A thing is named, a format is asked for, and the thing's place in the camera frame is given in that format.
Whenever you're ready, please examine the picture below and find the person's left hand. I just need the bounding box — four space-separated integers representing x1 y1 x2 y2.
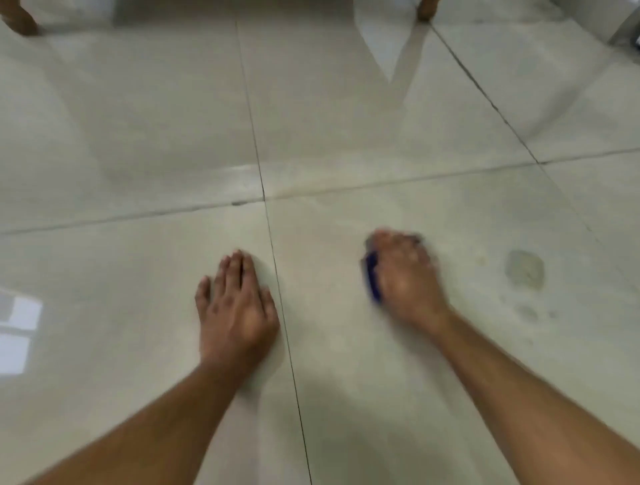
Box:
195 249 281 371

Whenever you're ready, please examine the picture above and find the person's right hand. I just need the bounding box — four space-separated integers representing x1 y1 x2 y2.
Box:
361 229 452 328

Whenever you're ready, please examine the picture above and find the blue scrubbing pad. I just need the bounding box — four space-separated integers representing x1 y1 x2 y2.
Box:
363 251 384 303

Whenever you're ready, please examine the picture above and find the person's right forearm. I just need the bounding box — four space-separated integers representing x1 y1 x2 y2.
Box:
424 307 640 485

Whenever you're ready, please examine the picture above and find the person's left forearm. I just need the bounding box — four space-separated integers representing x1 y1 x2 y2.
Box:
22 350 273 485

